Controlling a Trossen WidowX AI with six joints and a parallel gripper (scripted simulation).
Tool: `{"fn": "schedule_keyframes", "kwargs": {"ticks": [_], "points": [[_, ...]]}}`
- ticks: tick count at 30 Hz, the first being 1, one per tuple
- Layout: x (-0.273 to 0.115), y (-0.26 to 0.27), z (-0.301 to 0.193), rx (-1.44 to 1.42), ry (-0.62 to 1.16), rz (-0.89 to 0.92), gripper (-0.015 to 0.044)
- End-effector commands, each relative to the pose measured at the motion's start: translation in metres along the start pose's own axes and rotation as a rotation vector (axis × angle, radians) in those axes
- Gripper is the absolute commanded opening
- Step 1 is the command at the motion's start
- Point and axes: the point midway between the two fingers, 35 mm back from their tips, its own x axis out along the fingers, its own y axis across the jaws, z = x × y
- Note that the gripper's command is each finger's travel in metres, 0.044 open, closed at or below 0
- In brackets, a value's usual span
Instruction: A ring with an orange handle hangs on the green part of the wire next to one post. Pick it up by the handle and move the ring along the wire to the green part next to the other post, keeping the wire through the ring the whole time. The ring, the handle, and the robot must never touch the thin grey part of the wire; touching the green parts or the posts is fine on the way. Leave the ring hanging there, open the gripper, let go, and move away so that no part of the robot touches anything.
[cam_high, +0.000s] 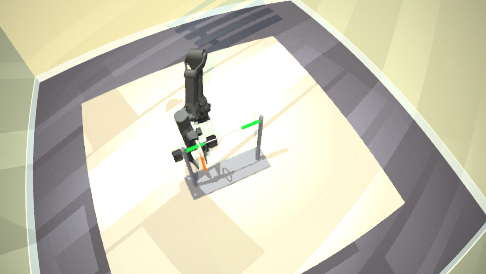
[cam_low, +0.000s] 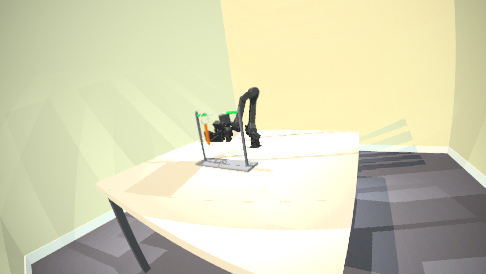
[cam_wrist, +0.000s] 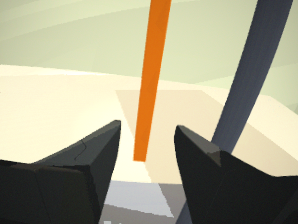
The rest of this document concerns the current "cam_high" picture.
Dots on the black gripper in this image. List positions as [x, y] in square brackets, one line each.
[178, 156]

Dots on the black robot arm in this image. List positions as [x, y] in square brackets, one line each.
[196, 106]

